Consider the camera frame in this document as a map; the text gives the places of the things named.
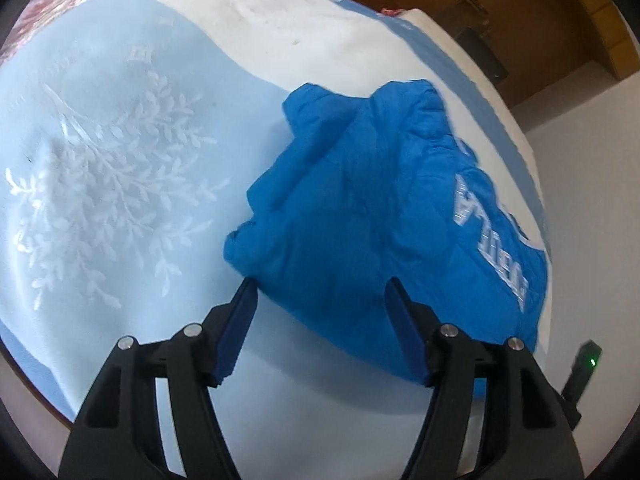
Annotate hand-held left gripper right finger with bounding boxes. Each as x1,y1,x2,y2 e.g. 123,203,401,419
384,276,586,480

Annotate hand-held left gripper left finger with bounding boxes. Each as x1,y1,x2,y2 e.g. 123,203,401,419
57,277,259,480

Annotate blue quilted jacket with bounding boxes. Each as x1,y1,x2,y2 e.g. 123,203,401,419
223,79,552,403

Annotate blue and white bedsheet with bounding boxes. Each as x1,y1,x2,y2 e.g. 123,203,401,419
0,0,554,433

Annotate dark rectangular object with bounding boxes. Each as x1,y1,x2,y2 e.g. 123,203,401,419
457,24,508,87

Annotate wooden wardrobe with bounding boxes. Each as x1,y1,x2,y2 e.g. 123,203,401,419
320,0,638,108

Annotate pink floral blanket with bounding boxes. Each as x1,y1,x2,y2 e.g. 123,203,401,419
0,0,321,63

